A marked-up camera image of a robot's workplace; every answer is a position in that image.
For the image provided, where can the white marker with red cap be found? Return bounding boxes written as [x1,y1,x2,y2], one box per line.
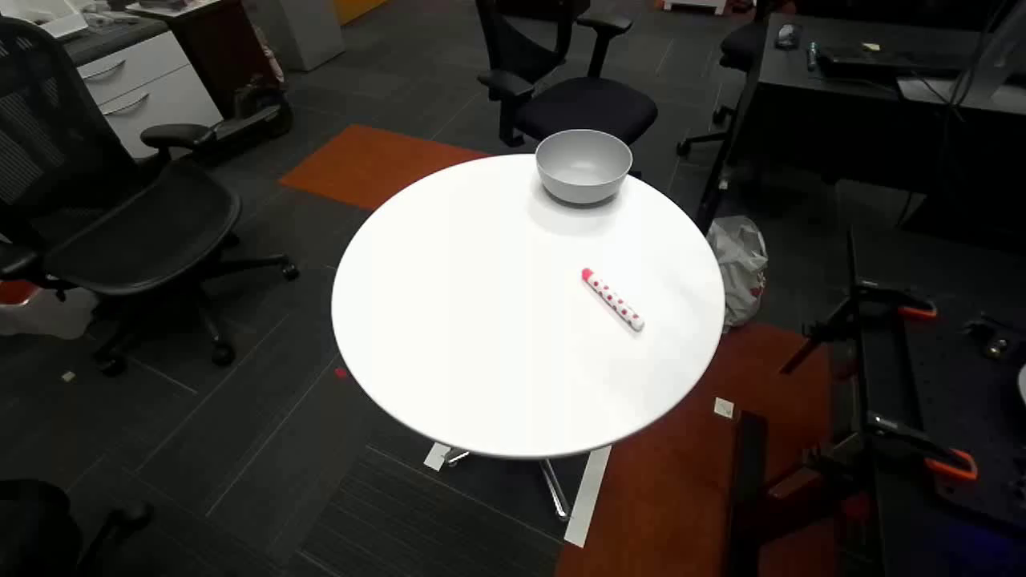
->
[578,266,650,336]

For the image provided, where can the grey metal bowl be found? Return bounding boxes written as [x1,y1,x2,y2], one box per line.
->
[531,126,634,210]

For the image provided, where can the black padded office chair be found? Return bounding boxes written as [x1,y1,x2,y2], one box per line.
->
[472,0,660,150]

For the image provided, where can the silver table base legs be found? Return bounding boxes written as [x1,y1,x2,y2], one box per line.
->
[420,438,617,552]

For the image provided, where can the white plastic bag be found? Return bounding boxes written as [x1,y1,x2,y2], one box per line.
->
[706,213,773,332]

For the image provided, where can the black mesh office chair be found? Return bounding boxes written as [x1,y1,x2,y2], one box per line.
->
[0,12,301,380]

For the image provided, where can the white drawer cabinet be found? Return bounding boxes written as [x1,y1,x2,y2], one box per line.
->
[75,27,224,163]

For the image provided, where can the black workbench table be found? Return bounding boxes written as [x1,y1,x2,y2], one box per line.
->
[848,227,1026,577]

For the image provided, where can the black chair with round back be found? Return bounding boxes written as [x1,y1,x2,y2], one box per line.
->
[0,478,155,577]

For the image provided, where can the black clamp with orange handle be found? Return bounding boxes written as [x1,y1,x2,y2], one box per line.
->
[779,280,942,380]
[762,414,981,511]

